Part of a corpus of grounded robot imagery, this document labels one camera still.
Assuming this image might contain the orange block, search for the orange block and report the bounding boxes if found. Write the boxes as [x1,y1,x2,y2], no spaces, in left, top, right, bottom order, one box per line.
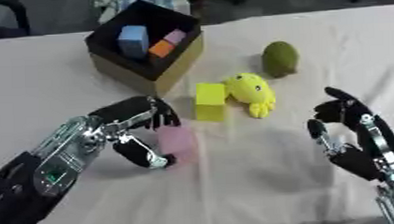
[146,38,177,59]

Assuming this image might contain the blue block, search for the blue block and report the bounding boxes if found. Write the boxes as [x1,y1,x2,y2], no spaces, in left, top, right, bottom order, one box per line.
[115,23,151,60]

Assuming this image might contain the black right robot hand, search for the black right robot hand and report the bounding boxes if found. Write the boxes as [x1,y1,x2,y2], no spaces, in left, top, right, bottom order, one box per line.
[304,83,394,185]

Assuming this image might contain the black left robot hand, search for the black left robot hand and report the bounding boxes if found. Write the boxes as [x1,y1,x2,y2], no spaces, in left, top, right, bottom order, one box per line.
[85,94,185,172]

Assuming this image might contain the tan cardboard box black inside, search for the tan cardboard box black inside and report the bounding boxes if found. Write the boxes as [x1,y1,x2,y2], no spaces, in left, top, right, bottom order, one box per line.
[82,0,208,100]

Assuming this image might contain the yellow block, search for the yellow block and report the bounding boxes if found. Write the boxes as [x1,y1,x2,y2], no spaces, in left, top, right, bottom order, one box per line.
[192,81,229,124]

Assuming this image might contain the black chair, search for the black chair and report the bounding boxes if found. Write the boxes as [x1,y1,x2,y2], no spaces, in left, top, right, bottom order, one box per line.
[0,0,32,40]

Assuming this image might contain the small pink block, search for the small pink block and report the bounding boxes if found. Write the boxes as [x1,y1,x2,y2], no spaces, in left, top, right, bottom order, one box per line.
[161,28,188,47]

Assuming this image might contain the green toy avocado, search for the green toy avocado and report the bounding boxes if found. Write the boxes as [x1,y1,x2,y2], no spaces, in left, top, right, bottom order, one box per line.
[260,40,301,80]

